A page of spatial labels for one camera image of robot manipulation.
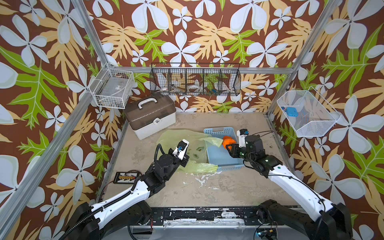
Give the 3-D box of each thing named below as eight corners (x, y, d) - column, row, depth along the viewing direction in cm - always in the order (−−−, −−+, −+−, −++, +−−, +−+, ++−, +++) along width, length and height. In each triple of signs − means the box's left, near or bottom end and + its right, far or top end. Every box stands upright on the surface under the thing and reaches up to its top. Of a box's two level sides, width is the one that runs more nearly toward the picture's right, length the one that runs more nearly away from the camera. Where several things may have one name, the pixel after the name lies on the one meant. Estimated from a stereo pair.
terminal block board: (114, 184, 88) (112, 182, 85) (118, 173, 92) (115, 171, 89) (136, 184, 88) (134, 182, 85) (139, 173, 92) (137, 171, 89)
